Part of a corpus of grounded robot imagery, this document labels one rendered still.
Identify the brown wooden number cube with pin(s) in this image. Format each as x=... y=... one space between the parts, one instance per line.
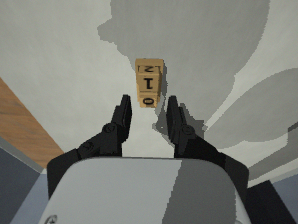
x=148 y=78
x=148 y=99

